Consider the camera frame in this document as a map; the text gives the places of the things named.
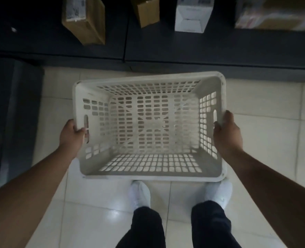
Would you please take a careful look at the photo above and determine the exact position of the person's right hand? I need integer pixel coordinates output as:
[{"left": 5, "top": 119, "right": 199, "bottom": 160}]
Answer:
[{"left": 213, "top": 110, "right": 244, "bottom": 158}]

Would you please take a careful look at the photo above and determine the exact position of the person's left hand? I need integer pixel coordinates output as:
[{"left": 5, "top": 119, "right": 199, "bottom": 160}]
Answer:
[{"left": 59, "top": 118, "right": 88, "bottom": 156}]

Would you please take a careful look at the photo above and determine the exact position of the white plastic crate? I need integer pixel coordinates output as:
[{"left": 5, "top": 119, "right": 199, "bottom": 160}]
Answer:
[{"left": 72, "top": 71, "right": 229, "bottom": 183}]

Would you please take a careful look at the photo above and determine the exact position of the person's right forearm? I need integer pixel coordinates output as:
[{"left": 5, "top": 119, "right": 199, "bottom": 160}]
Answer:
[{"left": 223, "top": 149, "right": 305, "bottom": 248}]

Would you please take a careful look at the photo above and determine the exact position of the person's left forearm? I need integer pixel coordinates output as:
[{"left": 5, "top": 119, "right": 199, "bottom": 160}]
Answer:
[{"left": 0, "top": 147, "right": 78, "bottom": 248}]

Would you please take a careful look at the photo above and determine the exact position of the person's right leg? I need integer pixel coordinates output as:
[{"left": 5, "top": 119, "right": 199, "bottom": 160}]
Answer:
[{"left": 191, "top": 200, "right": 242, "bottom": 248}]

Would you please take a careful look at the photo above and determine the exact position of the person's leg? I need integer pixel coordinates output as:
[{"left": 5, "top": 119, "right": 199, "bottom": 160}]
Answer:
[
  {"left": 115, "top": 206, "right": 166, "bottom": 248},
  {"left": 191, "top": 200, "right": 242, "bottom": 248}
]

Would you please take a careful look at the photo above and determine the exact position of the person's left leg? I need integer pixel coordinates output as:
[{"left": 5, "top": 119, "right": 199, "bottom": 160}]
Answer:
[{"left": 115, "top": 206, "right": 166, "bottom": 248}]

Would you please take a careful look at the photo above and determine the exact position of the black shelf unit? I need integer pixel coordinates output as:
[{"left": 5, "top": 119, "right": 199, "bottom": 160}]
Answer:
[
  {"left": 0, "top": 58, "right": 45, "bottom": 190},
  {"left": 0, "top": 0, "right": 305, "bottom": 83}
]

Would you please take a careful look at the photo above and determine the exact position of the white right shoe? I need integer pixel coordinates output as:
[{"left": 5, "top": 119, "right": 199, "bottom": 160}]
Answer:
[{"left": 204, "top": 179, "right": 233, "bottom": 210}]

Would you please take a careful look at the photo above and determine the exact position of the white shoe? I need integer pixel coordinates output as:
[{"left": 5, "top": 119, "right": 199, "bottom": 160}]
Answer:
[
  {"left": 204, "top": 179, "right": 233, "bottom": 210},
  {"left": 128, "top": 180, "right": 152, "bottom": 210}
]

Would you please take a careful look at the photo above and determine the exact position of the white left shoe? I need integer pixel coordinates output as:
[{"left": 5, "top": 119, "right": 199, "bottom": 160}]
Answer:
[{"left": 128, "top": 180, "right": 152, "bottom": 210}]

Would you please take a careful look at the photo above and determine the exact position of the tall brown cardboard box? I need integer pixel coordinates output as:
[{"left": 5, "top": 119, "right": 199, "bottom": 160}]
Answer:
[{"left": 61, "top": 0, "right": 106, "bottom": 46}]

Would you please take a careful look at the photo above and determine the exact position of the white cardboard box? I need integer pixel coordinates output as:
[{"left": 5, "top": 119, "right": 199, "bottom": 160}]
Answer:
[{"left": 174, "top": 0, "right": 215, "bottom": 34}]

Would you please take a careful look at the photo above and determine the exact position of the wide taped cardboard box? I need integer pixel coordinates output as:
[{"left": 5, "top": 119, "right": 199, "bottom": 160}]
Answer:
[{"left": 234, "top": 0, "right": 305, "bottom": 32}]

